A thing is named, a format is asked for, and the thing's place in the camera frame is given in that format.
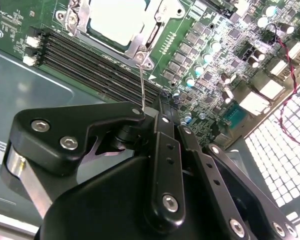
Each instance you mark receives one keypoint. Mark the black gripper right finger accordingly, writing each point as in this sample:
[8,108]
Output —
[197,155]

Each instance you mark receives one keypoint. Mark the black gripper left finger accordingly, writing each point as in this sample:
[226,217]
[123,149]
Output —
[52,120]

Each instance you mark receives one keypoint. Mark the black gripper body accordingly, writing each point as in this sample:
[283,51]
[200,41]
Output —
[97,205]

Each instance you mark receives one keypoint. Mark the silver CPU green edge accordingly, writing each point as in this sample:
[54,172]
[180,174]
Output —
[112,22]

